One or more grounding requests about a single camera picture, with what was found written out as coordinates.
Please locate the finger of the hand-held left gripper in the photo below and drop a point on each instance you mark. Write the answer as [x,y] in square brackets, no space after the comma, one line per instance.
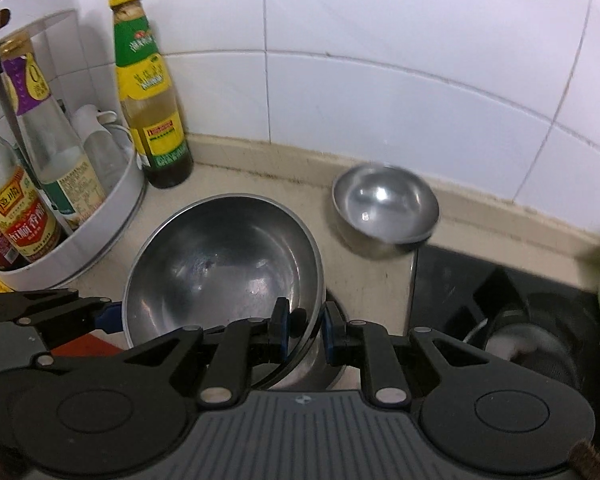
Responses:
[109,317]
[25,300]

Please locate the red cloth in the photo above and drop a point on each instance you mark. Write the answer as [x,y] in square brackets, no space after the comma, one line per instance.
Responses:
[85,346]

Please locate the stainless steel bowl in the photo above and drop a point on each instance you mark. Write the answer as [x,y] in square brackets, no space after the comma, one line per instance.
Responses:
[215,260]
[385,205]

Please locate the purple label clear bottle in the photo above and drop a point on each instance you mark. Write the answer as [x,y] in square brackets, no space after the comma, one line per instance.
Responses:
[50,140]

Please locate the green yellow label sauce bottle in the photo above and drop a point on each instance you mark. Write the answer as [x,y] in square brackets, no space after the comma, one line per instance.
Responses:
[150,110]

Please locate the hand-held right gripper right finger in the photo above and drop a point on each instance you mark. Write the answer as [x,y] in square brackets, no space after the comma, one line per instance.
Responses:
[335,335]

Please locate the yellow cap vinegar bottle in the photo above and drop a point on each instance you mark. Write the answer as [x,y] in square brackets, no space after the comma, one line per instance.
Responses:
[20,210]

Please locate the person's right forearm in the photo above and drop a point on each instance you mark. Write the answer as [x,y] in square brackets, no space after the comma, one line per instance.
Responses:
[587,462]

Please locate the white two-tier condiment rack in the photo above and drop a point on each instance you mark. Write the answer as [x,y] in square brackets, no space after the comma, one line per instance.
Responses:
[105,220]

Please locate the small clear bottle white cap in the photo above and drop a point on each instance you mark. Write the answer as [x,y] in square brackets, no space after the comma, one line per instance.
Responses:
[97,150]

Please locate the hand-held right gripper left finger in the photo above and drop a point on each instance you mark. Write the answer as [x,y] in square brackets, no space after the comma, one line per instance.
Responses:
[280,330]

